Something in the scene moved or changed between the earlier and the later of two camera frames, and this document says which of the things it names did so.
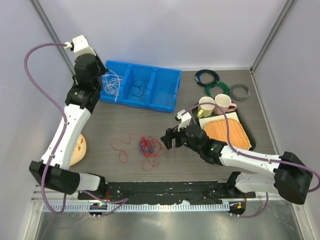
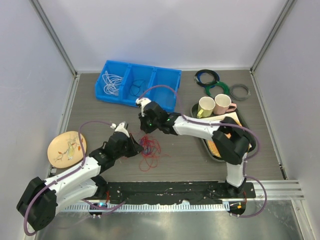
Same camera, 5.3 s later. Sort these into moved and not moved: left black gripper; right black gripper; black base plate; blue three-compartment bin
Moved: right black gripper; left black gripper
Not moved: blue three-compartment bin; black base plate
